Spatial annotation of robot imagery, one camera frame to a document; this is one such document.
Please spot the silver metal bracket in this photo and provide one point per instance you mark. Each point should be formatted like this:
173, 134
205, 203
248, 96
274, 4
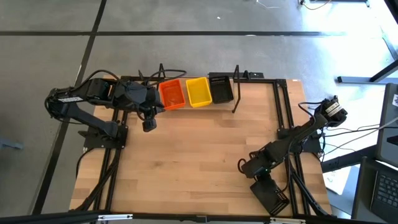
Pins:
287, 221
115, 217

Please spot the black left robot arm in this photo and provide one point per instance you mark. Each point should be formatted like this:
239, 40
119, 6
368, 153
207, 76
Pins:
96, 123

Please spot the black slotted plastic basket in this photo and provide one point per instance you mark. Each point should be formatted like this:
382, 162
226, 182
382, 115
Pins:
221, 91
269, 196

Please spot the dark grey laptop with sticker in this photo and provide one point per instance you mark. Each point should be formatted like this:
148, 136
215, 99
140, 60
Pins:
387, 130

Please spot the grey flat floor object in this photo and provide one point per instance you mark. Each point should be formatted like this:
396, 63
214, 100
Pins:
11, 145

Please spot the black aluminium table frame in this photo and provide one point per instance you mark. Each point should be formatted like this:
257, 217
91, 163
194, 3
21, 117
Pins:
114, 174

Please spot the black metal plate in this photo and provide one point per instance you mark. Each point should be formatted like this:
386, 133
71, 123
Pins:
255, 75

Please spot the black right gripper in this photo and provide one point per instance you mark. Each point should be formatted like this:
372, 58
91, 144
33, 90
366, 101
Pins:
259, 163

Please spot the orange slotted plastic basket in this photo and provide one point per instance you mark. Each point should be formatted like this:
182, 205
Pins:
172, 95

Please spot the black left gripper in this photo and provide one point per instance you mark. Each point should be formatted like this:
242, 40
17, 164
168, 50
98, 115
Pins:
149, 101

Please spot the black laptop keyboard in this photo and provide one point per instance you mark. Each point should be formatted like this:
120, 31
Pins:
387, 189

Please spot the black crossbar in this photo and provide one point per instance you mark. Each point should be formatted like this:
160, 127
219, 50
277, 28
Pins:
46, 217

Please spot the black desk leg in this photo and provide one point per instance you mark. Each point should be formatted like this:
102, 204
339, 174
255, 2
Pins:
357, 80

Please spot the black desk foot bar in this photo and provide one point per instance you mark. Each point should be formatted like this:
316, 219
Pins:
348, 159

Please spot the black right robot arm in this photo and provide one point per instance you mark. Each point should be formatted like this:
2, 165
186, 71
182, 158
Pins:
306, 129

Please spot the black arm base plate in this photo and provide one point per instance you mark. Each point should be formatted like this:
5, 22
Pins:
93, 141
314, 146

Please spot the yellow slotted plastic basket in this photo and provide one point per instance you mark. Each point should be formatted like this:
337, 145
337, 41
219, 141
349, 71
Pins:
199, 92

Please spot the white paper sheet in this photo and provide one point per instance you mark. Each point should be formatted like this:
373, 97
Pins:
335, 182

